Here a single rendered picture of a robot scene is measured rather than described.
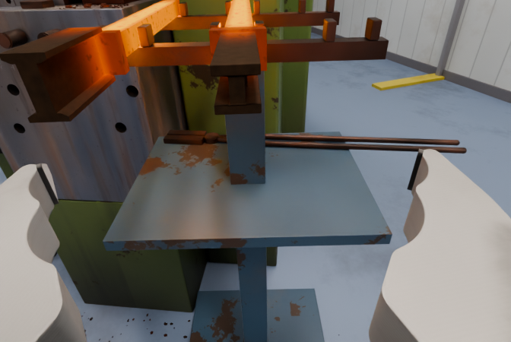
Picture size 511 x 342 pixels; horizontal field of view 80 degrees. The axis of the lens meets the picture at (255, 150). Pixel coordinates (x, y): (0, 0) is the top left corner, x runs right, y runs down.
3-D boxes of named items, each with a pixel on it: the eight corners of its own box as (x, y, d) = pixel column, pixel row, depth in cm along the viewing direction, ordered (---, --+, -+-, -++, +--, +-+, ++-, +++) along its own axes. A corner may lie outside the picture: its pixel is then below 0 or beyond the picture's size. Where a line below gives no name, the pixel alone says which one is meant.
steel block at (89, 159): (167, 204, 76) (122, 7, 53) (26, 197, 80) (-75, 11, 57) (215, 111, 123) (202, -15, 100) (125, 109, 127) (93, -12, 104)
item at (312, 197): (389, 244, 43) (392, 234, 42) (106, 251, 43) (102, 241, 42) (338, 139, 69) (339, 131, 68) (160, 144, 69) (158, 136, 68)
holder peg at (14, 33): (14, 49, 54) (7, 33, 53) (0, 49, 55) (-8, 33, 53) (30, 43, 58) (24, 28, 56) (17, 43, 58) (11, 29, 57)
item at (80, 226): (192, 313, 101) (167, 205, 76) (84, 304, 104) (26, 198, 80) (224, 201, 148) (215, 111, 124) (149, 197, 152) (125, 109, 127)
